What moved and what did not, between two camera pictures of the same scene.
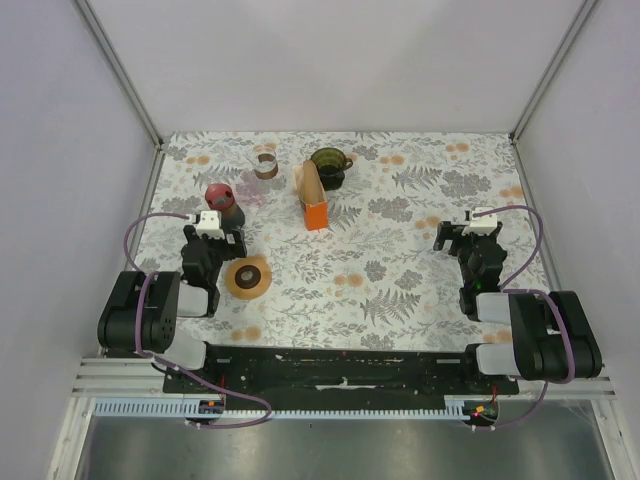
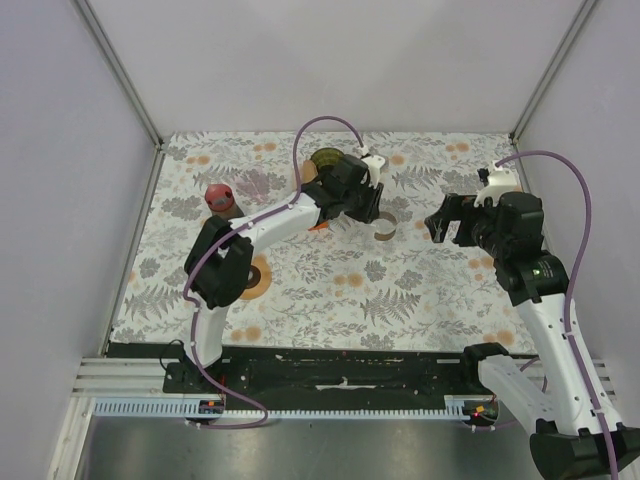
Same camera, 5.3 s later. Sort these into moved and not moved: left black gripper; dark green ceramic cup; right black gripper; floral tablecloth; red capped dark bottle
Moved: left black gripper; right black gripper
Not moved: floral tablecloth; dark green ceramic cup; red capped dark bottle
